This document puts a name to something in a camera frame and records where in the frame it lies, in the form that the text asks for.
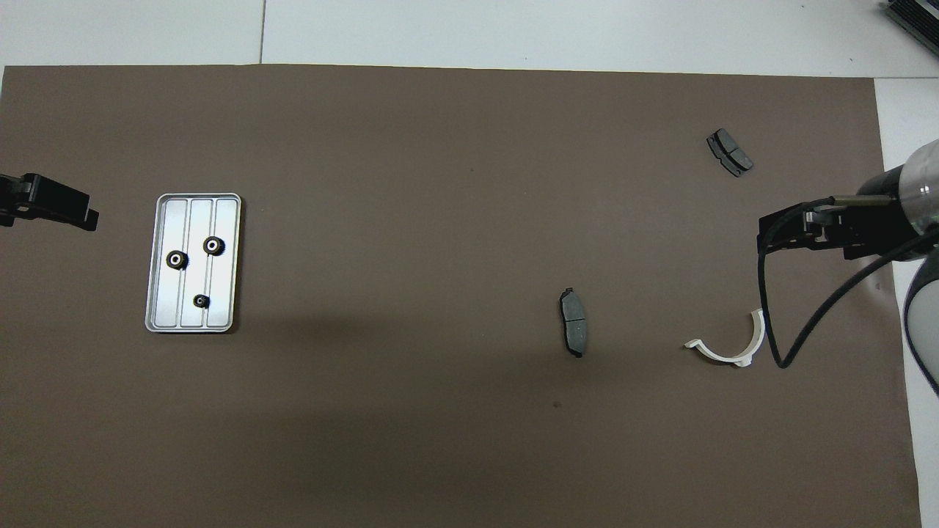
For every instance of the small black bearing gear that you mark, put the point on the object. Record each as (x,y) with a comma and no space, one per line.
(200,301)

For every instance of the long dark brake pad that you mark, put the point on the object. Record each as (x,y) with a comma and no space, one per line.
(574,323)

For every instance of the large black bearing gear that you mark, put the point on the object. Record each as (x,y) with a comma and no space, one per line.
(177,259)
(213,245)

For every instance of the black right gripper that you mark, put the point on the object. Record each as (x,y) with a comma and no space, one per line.
(873,220)

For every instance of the brown table mat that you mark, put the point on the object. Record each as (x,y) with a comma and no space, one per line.
(440,147)

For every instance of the short dark brake pad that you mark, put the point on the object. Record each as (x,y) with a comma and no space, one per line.
(731,152)

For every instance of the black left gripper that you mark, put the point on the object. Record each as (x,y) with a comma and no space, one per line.
(11,202)

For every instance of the dark ridged device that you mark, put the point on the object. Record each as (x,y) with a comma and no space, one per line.
(921,18)

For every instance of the white curved plastic bracket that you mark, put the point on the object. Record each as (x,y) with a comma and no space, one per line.
(733,359)

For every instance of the silver metal tray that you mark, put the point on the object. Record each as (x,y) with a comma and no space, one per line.
(224,286)

